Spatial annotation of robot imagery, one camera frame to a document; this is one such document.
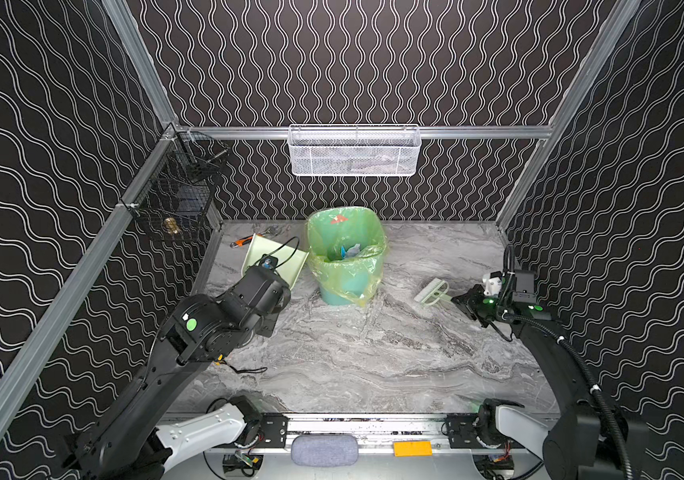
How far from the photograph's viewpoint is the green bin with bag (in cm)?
78

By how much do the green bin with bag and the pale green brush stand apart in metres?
0.19

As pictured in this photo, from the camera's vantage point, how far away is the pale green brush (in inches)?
35.4
